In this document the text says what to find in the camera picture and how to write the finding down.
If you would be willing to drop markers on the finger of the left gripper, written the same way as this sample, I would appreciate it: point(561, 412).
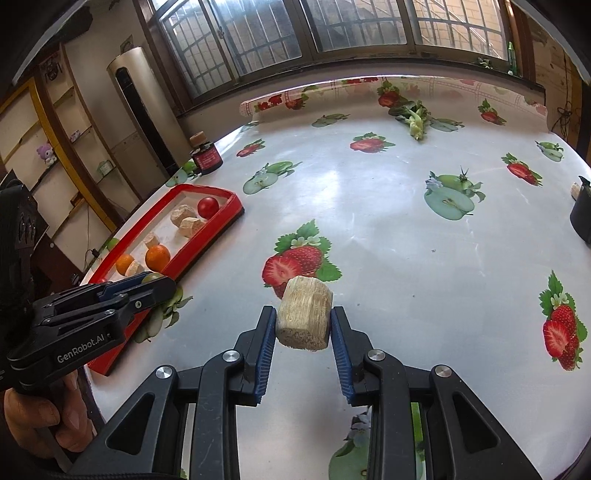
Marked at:
point(115, 314)
point(133, 285)

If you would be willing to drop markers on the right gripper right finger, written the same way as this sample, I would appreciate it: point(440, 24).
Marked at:
point(350, 348)

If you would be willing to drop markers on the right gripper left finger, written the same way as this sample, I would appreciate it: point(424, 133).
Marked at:
point(256, 347)

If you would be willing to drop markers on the orange mandarin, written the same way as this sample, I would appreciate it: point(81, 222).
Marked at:
point(157, 258)
point(123, 263)

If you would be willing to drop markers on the long beige corn piece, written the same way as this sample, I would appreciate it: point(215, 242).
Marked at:
point(303, 317)

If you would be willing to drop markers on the round beige corn piece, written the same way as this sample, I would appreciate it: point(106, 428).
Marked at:
point(180, 212)

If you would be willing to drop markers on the green tomato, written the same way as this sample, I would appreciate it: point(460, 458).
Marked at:
point(151, 277)

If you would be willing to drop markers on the small beige corn piece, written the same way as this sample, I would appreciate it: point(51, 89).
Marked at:
point(151, 240)

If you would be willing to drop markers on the left hand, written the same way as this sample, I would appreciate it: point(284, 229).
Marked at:
point(26, 416)

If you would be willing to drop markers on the red rimmed white tray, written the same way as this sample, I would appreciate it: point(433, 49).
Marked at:
point(155, 219)

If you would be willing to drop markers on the wooden shelf unit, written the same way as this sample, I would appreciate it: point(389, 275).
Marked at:
point(83, 197)

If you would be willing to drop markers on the dark jar with cork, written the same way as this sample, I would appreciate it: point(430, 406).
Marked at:
point(204, 153)

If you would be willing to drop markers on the purple plush toy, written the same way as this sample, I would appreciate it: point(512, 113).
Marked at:
point(47, 154)

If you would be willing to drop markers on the standing air conditioner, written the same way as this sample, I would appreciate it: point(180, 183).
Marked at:
point(149, 110)

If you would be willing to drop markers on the fruit print tablecloth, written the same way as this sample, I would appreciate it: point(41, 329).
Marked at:
point(456, 250)

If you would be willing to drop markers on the green leafy vegetable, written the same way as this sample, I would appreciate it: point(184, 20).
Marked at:
point(419, 119)

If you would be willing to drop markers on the window with metal grille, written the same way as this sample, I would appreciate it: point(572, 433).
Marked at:
point(206, 49)

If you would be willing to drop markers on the black cup on table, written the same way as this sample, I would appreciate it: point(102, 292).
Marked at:
point(580, 216)

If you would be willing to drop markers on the green bottle on sill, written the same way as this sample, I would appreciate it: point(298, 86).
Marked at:
point(512, 60)

